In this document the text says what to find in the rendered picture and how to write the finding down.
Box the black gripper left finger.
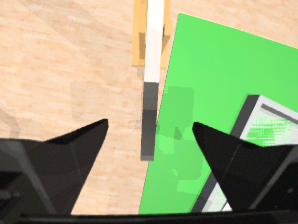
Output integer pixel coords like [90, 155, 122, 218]
[0, 118, 109, 215]

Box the red putter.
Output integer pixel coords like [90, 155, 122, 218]
[140, 0, 165, 162]

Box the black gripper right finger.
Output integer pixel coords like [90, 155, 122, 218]
[192, 122, 298, 210]

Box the green putting mat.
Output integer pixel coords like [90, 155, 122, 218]
[138, 13, 298, 214]

